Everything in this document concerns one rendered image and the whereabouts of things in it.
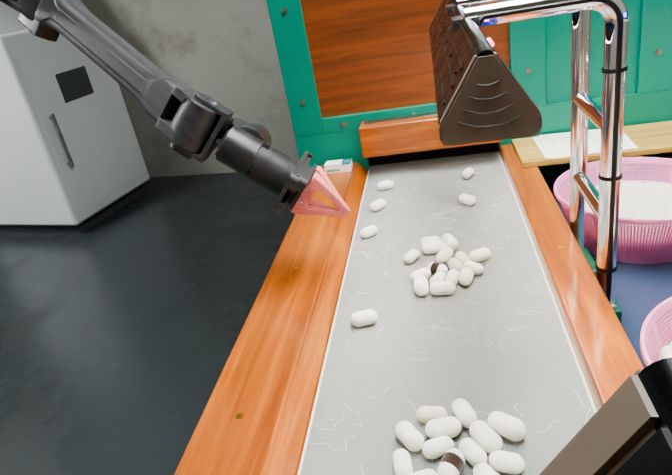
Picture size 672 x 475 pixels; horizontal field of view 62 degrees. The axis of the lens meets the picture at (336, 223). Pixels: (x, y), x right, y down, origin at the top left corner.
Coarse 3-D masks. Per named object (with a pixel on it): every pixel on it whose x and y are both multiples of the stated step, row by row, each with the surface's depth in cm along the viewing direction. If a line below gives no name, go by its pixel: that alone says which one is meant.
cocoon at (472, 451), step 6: (468, 438) 54; (462, 444) 53; (468, 444) 53; (474, 444) 53; (462, 450) 53; (468, 450) 53; (474, 450) 52; (480, 450) 52; (468, 456) 52; (474, 456) 52; (480, 456) 52; (486, 456) 52; (474, 462) 52; (480, 462) 52; (486, 462) 52
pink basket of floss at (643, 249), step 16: (624, 160) 104; (640, 160) 103; (656, 160) 102; (560, 176) 102; (592, 176) 105; (624, 176) 105; (656, 176) 102; (560, 192) 100; (592, 224) 89; (624, 224) 85; (640, 224) 83; (656, 224) 82; (592, 240) 92; (624, 240) 87; (640, 240) 86; (656, 240) 85; (624, 256) 89; (640, 256) 88; (656, 256) 88
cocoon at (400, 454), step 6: (396, 450) 54; (402, 450) 54; (396, 456) 53; (402, 456) 53; (408, 456) 53; (396, 462) 53; (402, 462) 52; (408, 462) 53; (396, 468) 52; (402, 468) 52; (408, 468) 52; (396, 474) 52; (402, 474) 52; (408, 474) 52
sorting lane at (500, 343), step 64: (384, 192) 117; (448, 192) 111; (512, 192) 106; (384, 256) 92; (512, 256) 85; (384, 320) 76; (448, 320) 74; (512, 320) 72; (320, 384) 67; (384, 384) 65; (448, 384) 63; (512, 384) 61; (576, 384) 60; (320, 448) 58; (384, 448) 57; (512, 448) 54
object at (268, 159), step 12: (264, 156) 77; (276, 156) 78; (288, 156) 79; (312, 156) 83; (252, 168) 77; (264, 168) 77; (276, 168) 77; (288, 168) 77; (252, 180) 79; (264, 180) 78; (276, 180) 77; (288, 180) 75; (276, 192) 79; (276, 204) 76
